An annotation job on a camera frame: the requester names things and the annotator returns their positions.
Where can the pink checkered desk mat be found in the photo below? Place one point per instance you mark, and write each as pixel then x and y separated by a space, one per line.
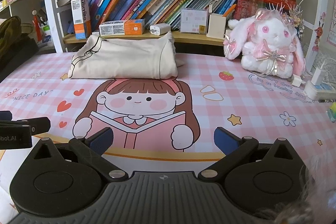
pixel 163 138

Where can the olive green garment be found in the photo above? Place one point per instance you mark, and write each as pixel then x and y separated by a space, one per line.
pixel 10 35

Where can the white power strip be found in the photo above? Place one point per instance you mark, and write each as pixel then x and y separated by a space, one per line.
pixel 321 92

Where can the orange blue white tall box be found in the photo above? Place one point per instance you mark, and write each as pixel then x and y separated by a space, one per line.
pixel 81 19

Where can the white orange flat box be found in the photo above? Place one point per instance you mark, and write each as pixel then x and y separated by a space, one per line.
pixel 122 27

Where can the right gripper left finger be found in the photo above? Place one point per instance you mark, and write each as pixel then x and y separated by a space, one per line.
pixel 89 152

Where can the beige pen holder box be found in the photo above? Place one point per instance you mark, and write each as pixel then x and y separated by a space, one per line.
pixel 217 26

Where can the beige drawstring storage bag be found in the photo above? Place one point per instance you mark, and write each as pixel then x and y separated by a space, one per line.
pixel 102 58

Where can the white square box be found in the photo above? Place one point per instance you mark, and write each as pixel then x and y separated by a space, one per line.
pixel 194 21

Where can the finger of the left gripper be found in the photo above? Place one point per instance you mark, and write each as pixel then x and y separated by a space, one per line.
pixel 38 125
pixel 6 115

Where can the white charger plug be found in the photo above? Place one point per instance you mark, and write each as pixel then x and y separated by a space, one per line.
pixel 317 77

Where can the white green wipes tub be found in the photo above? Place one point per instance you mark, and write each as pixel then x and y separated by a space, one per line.
pixel 46 35

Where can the pink white bunny plush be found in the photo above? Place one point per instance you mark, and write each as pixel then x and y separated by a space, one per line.
pixel 268 43

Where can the green yellow eraser block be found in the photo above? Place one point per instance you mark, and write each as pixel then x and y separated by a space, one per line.
pixel 331 112

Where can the small white adapter box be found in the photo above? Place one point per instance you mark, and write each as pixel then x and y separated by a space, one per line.
pixel 160 29

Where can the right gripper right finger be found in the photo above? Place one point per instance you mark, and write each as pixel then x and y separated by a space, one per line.
pixel 235 150

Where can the red figurine pen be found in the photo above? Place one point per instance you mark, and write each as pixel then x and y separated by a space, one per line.
pixel 37 27

